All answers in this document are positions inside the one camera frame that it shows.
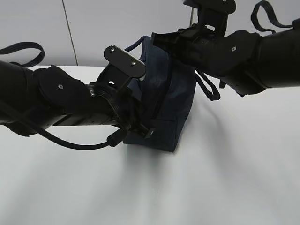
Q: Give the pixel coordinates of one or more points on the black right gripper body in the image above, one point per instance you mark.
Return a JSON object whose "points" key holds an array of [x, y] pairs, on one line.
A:
{"points": [[191, 46]]}

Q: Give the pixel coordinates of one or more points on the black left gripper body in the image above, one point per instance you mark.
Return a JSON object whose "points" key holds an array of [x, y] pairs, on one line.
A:
{"points": [[112, 85]]}

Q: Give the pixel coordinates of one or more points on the dark navy lunch bag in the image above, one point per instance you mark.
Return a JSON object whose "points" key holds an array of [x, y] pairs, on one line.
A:
{"points": [[166, 93]]}

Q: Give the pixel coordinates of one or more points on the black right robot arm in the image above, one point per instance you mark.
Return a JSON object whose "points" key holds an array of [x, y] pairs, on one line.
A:
{"points": [[247, 62]]}

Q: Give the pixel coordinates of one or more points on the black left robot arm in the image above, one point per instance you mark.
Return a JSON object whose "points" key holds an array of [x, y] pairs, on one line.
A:
{"points": [[45, 97]]}

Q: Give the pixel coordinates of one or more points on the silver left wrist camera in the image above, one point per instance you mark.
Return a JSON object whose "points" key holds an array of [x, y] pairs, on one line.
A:
{"points": [[125, 62]]}

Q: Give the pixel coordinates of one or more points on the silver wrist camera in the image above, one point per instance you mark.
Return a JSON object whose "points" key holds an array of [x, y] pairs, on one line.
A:
{"points": [[212, 13], [125, 62]]}

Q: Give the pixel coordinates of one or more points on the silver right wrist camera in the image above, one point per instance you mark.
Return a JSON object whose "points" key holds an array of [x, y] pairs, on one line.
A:
{"points": [[212, 13]]}

